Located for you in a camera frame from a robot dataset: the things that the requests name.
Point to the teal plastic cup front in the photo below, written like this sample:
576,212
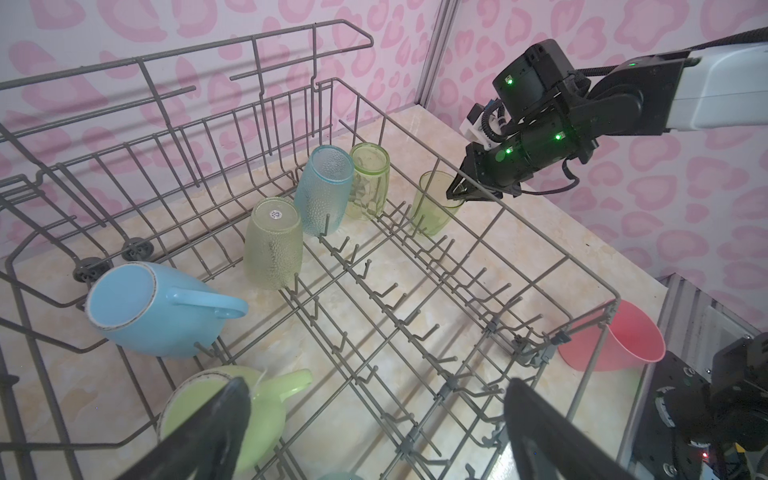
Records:
324,189

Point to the pale yellow plastic cup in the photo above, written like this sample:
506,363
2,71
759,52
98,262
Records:
273,244

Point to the teal textured plastic cup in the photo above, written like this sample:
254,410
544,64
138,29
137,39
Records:
340,476

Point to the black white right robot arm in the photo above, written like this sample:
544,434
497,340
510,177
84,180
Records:
548,112

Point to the light green ceramic mug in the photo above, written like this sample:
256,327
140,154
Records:
268,414

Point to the pink plastic cup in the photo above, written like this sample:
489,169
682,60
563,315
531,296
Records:
633,340

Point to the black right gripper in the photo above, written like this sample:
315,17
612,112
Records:
485,174

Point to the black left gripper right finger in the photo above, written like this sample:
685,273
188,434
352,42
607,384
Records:
545,445

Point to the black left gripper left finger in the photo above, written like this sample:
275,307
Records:
206,445

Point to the grey wire dish rack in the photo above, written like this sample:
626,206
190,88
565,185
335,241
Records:
162,157

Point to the light blue ceramic mug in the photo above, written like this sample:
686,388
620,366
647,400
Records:
158,310

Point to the right corner aluminium post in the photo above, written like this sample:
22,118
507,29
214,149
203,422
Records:
438,45

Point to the green transparent plastic cup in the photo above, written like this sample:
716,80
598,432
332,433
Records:
371,181

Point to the yellow-green plastic cup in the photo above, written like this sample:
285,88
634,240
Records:
432,210

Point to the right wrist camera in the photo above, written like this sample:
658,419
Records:
472,129

